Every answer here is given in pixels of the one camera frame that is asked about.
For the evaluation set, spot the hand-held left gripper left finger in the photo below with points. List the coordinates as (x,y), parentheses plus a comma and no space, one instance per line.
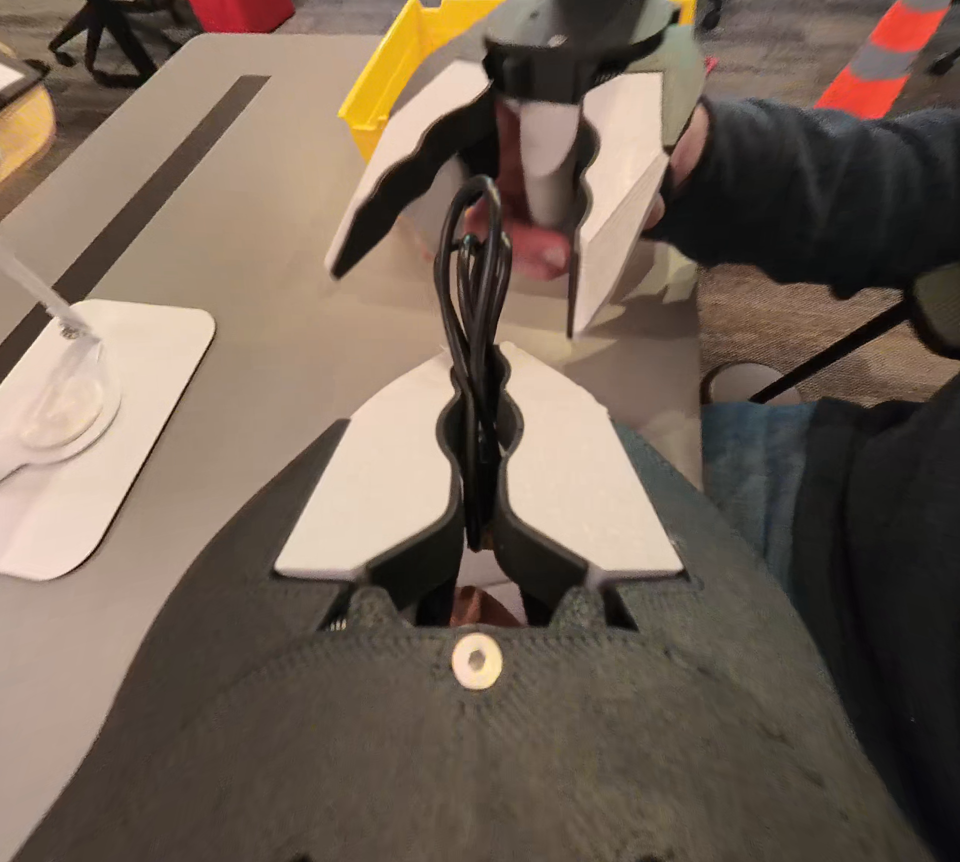
(375,494)

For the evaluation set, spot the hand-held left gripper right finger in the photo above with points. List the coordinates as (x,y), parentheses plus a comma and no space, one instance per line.
(585,494)

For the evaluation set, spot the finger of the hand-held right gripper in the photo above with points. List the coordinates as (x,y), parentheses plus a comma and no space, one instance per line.
(405,141)
(626,164)

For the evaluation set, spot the yellow plastic bin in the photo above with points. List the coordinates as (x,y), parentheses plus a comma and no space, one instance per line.
(390,66)

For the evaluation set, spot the person's right forearm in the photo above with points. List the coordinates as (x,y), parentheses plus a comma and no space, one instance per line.
(810,194)

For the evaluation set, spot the person's right hand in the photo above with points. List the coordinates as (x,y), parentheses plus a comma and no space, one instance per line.
(532,254)

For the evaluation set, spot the person's blue jeans leg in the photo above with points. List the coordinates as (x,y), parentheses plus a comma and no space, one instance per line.
(750,472)

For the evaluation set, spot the orange grey striped traffic cone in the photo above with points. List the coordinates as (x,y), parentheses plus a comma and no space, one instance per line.
(900,29)

